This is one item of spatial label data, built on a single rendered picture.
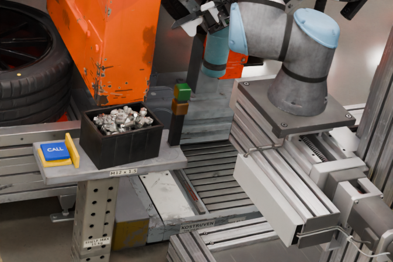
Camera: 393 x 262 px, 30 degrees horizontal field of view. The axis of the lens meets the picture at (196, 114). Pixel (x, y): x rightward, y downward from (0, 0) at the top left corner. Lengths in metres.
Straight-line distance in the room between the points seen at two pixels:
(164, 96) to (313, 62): 0.92
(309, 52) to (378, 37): 2.72
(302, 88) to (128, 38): 0.60
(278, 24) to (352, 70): 2.26
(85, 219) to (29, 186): 0.29
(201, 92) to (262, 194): 1.30
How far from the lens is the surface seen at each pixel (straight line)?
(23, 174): 2.44
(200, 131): 2.89
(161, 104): 2.54
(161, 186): 2.68
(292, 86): 1.79
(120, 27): 2.13
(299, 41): 1.74
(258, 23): 1.73
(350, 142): 1.94
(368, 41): 4.36
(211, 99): 2.96
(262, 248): 2.33
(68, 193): 2.53
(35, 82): 2.41
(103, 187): 2.20
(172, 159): 2.19
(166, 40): 3.86
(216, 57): 2.54
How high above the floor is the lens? 1.73
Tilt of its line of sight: 32 degrees down
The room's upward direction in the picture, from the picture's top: 11 degrees clockwise
